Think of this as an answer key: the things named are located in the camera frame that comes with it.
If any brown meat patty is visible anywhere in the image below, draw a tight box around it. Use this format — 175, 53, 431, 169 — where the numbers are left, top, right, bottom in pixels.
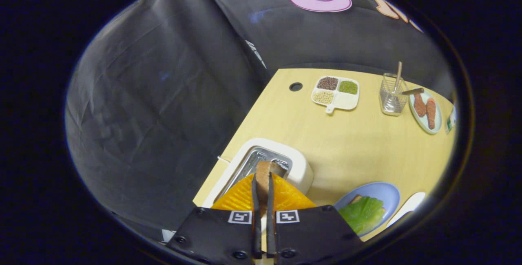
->
414, 94, 427, 117
426, 97, 437, 130

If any clear plastic water bottle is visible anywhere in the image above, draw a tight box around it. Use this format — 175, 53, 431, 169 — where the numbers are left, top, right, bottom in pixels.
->
445, 106, 457, 134

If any metal wire utensil holder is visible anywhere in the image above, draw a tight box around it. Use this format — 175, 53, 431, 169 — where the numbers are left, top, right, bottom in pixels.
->
379, 73, 409, 117

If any pale green oval plate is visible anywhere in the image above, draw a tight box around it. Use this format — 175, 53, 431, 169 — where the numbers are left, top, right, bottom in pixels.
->
409, 90, 442, 135

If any white divided seasoning tray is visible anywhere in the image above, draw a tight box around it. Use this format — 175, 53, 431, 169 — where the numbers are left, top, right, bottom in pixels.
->
311, 76, 360, 114

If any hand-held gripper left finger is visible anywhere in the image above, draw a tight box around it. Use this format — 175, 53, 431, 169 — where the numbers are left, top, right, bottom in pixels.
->
167, 172, 263, 265

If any blue plate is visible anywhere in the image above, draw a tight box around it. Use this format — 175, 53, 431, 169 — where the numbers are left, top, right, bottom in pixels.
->
334, 182, 401, 238

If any white toaster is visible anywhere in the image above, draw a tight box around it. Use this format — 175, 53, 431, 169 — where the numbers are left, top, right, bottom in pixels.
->
201, 137, 314, 209

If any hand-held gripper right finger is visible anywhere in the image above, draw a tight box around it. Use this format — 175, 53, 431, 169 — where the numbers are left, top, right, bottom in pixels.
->
267, 171, 364, 265

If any white rectangular plate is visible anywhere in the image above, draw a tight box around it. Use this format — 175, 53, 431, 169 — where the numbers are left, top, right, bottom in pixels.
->
385, 192, 426, 228

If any toasted bread slice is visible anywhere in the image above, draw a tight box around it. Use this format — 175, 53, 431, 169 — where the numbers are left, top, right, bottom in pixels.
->
254, 160, 273, 216

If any green lettuce leaf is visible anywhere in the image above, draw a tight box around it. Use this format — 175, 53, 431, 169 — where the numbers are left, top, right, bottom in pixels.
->
338, 196, 385, 235

